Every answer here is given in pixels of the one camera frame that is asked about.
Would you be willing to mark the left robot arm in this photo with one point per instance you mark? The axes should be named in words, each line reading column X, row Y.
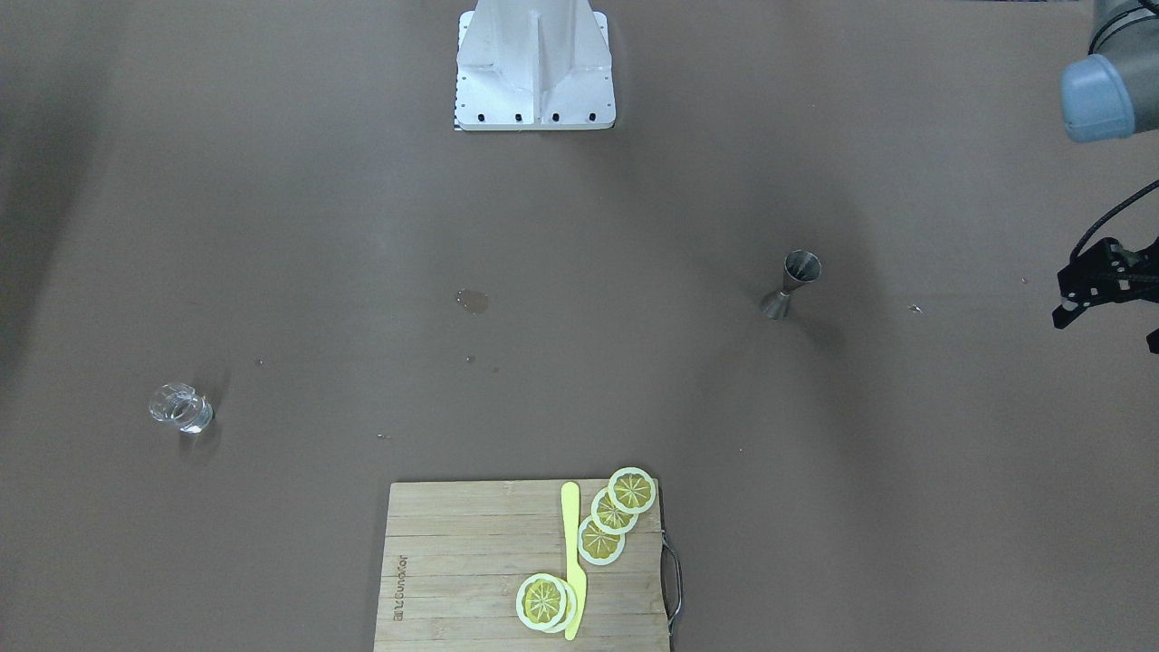
column 1111, row 93

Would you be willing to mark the lemon slice middle row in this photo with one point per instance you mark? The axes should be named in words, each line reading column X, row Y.
column 607, row 517

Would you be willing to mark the steel measuring jigger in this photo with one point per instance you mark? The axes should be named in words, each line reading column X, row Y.
column 800, row 268

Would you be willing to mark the lemon slice outer row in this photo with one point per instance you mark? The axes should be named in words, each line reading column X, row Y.
column 632, row 490

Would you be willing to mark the lemon slice under pair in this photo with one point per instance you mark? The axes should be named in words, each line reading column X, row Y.
column 570, row 612

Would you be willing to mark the wooden cutting board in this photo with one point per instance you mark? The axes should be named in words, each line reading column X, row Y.
column 456, row 552

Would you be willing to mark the yellow plastic knife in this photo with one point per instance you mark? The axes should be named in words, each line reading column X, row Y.
column 575, row 575

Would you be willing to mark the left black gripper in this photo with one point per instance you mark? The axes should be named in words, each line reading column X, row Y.
column 1106, row 274

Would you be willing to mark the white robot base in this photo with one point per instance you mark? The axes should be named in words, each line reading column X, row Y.
column 534, row 66

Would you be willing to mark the clear glass cup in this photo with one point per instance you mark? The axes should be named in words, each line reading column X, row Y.
column 180, row 406

